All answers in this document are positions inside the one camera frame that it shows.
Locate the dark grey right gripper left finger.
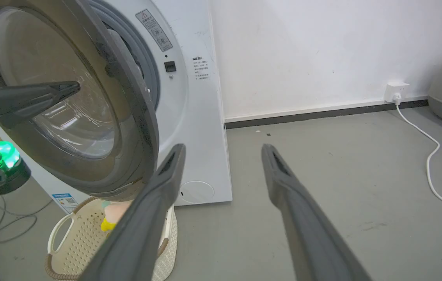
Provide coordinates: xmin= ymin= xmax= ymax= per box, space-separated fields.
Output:
xmin=78 ymin=144 xmax=186 ymax=281

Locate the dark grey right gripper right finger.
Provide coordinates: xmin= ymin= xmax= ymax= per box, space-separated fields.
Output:
xmin=261 ymin=144 xmax=372 ymax=281

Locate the round grey washing machine door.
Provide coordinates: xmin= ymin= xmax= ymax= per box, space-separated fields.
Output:
xmin=0 ymin=0 xmax=161 ymax=201

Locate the white washing machine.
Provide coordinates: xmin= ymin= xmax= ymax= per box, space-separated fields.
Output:
xmin=0 ymin=0 xmax=233 ymax=214

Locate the pink and yellow cloth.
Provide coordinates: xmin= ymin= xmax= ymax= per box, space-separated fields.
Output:
xmin=101 ymin=201 xmax=134 ymax=233

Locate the cream perforated laundry basket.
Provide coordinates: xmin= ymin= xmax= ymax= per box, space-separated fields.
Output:
xmin=45 ymin=195 xmax=178 ymax=281

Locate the round white filter cover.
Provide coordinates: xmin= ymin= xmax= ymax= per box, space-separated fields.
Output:
xmin=179 ymin=180 xmax=215 ymax=204

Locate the blue white energy label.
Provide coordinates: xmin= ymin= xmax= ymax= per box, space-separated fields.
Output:
xmin=51 ymin=193 xmax=79 ymax=213

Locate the dark skirting board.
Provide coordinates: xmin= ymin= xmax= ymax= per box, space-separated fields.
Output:
xmin=225 ymin=100 xmax=429 ymax=130

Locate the grey warning sticker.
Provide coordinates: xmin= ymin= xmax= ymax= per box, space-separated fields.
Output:
xmin=135 ymin=9 xmax=174 ymax=52

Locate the thin black cable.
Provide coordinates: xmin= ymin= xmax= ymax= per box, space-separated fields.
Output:
xmin=0 ymin=189 xmax=54 ymax=281

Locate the white power cable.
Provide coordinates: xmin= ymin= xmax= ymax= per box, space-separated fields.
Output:
xmin=395 ymin=100 xmax=442 ymax=281

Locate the white wall power socket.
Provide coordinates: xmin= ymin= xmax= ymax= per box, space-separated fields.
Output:
xmin=384 ymin=82 xmax=410 ymax=103

